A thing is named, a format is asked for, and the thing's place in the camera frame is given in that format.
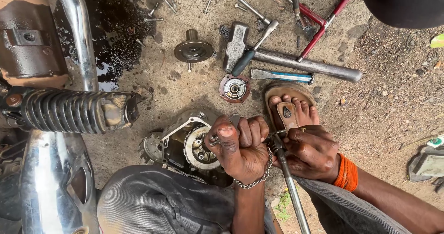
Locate chrome exhaust pipe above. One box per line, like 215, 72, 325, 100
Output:
44, 0, 100, 92

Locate chisel with blue handle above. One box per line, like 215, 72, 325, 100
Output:
250, 68, 315, 85

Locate person's left hand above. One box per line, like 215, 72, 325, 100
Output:
205, 115, 271, 186

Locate black oil puddle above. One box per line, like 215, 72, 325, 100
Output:
53, 0, 157, 91

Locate grey plastic scrap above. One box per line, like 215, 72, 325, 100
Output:
407, 135, 444, 193

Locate group of steel bolts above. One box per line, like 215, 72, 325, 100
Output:
144, 0, 178, 23

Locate long steel rod wrench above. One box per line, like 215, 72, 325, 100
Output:
268, 128, 312, 234

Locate clutch assembly with engine cover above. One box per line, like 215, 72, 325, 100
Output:
140, 109, 234, 188

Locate person's right hand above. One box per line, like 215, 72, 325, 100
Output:
272, 125, 342, 185

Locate ratchet wrench with dark handle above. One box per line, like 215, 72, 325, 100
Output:
231, 19, 279, 78

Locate green leaf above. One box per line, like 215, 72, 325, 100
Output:
430, 33, 444, 49

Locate brown leather sandal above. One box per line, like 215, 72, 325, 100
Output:
264, 82, 318, 133

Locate orange thread wristband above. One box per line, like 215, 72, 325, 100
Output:
333, 153, 359, 193

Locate steel socket extension bar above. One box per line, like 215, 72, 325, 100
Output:
221, 0, 273, 25

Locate small silver spanner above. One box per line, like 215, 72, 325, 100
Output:
208, 113, 241, 147

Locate brown motorcycle body part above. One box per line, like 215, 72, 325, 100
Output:
0, 0, 71, 89

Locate silver chain bracelet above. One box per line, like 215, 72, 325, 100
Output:
233, 147, 274, 190

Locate steel sledge hammer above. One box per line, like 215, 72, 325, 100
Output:
222, 21, 363, 84

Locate round metal clutch hub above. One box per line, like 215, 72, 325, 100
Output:
174, 29, 214, 64

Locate red cross wrench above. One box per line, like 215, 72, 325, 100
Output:
260, 0, 360, 63

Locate worn dirty brush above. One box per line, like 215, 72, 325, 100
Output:
290, 0, 313, 28

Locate chrome muffler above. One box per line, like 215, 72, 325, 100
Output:
19, 129, 102, 234

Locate person's bare foot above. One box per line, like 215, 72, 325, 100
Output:
268, 94, 320, 131

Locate round cover with brown gasket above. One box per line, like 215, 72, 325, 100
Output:
219, 74, 251, 104

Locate black spring shock absorber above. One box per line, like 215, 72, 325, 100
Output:
0, 86, 141, 134

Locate grey trousers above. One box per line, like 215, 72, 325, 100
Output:
97, 165, 412, 234

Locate black cap brim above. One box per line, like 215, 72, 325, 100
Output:
359, 0, 444, 29

